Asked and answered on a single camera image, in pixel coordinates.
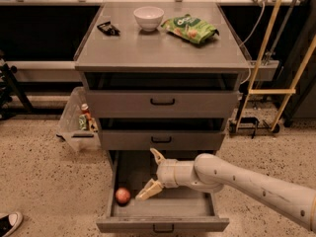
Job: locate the grey drawer cabinet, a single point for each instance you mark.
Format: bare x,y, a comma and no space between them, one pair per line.
159,61

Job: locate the clear plastic bin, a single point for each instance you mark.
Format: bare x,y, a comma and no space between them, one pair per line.
68,126

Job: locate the black snack wrapper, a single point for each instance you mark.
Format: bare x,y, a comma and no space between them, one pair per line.
108,29

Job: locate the yellow ladder frame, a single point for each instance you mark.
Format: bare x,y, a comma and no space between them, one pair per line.
288,92

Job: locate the white bowl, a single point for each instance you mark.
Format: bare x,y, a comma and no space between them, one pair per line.
148,18

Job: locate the black white sneaker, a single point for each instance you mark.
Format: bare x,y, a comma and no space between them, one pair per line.
9,223

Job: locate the black stand left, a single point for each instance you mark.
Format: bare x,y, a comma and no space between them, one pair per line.
7,74

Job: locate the grey top drawer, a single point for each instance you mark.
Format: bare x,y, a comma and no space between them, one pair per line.
161,104

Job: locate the grey drawer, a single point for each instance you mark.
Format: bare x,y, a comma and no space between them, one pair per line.
161,139
173,210
161,104

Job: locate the red apple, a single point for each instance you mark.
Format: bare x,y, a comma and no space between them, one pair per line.
122,195

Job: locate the green can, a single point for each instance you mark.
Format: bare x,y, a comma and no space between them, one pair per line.
82,122

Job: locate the grey bottom drawer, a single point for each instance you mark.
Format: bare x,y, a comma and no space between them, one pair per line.
173,210

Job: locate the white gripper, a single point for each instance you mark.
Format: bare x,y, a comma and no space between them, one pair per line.
166,172

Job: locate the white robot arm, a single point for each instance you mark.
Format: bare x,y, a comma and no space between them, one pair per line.
208,173

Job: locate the green chip bag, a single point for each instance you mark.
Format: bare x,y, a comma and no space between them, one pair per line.
190,28

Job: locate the grey middle drawer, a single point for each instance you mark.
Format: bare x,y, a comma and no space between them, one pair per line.
161,139

